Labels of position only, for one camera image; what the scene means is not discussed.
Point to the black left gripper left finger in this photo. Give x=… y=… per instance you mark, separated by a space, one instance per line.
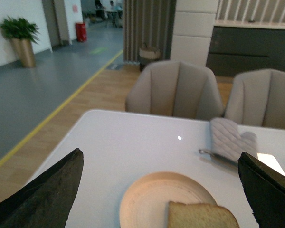
x=46 y=201

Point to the beige chair left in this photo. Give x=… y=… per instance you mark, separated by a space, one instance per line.
x=177 y=89

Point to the person in white shirt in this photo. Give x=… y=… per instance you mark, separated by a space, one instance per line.
x=112 y=6

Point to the grey pleated curtain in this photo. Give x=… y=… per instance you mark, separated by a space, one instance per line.
x=150 y=23

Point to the beige chair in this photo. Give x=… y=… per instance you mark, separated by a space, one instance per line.
x=177 y=89
x=257 y=98

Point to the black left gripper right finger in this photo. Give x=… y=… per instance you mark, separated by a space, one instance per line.
x=264 y=189

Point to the beige ceramic plate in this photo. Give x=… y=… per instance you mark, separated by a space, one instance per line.
x=146 y=202

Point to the background desk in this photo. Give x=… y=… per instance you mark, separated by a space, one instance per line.
x=115 y=17

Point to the woven basket with handles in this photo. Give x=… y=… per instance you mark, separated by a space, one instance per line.
x=148 y=54

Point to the grey floor mat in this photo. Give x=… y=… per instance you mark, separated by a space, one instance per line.
x=115 y=66

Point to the green potted plant gold pot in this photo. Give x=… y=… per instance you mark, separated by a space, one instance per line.
x=22 y=34

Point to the slice of toast bread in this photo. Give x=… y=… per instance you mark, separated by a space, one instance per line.
x=200 y=215

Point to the grey quilted oven mitt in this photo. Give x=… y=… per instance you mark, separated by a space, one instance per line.
x=227 y=142

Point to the red bin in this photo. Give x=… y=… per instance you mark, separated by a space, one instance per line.
x=81 y=34

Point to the beige chair right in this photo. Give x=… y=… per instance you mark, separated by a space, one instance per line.
x=257 y=98

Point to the dark grey cabinet counter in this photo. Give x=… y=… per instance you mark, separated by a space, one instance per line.
x=234 y=50

